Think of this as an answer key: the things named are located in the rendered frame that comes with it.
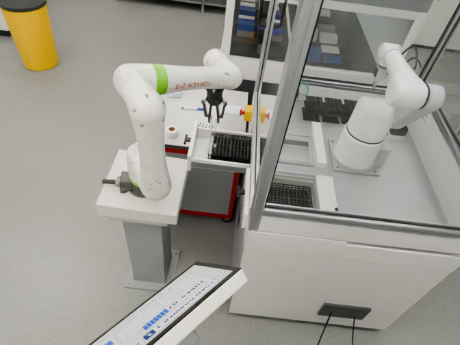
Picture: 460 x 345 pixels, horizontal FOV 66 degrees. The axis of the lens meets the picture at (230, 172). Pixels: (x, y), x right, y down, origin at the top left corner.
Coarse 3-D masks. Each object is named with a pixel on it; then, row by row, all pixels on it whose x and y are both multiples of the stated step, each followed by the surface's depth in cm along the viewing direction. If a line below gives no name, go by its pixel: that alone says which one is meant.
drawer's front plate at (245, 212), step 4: (248, 168) 174; (248, 172) 172; (248, 176) 171; (248, 180) 169; (244, 184) 175; (248, 184) 167; (244, 188) 172; (248, 188) 166; (248, 192) 164; (244, 196) 165; (248, 196) 162; (244, 200) 163; (248, 200) 161; (244, 204) 160; (244, 208) 158; (244, 212) 156; (244, 216) 156; (244, 220) 159; (244, 224) 160; (244, 228) 163
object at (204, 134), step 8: (200, 128) 196; (208, 128) 197; (200, 136) 200; (208, 136) 200; (248, 136) 198; (200, 144) 196; (208, 144) 196; (200, 152) 192; (192, 160) 181; (200, 160) 180; (208, 160) 180; (216, 160) 181; (208, 168) 184; (216, 168) 184; (224, 168) 183; (232, 168) 183; (240, 168) 182
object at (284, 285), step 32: (256, 256) 163; (288, 256) 161; (256, 288) 187; (288, 288) 184; (320, 288) 182; (352, 288) 179; (384, 288) 177; (416, 288) 174; (320, 320) 211; (352, 320) 208; (384, 320) 205
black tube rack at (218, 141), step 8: (216, 136) 192; (224, 136) 193; (232, 136) 193; (240, 136) 195; (216, 144) 188; (224, 144) 188; (232, 144) 194; (240, 144) 190; (248, 144) 191; (216, 152) 184; (224, 152) 189; (232, 152) 186; (240, 152) 186; (248, 152) 186; (224, 160) 184; (232, 160) 185; (240, 160) 186; (248, 160) 187
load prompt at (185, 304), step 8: (216, 280) 108; (200, 288) 108; (208, 288) 105; (192, 296) 105; (200, 296) 103; (184, 304) 103; (176, 312) 101; (168, 320) 98; (152, 328) 99; (160, 328) 97; (144, 336) 97; (152, 336) 95; (136, 344) 95
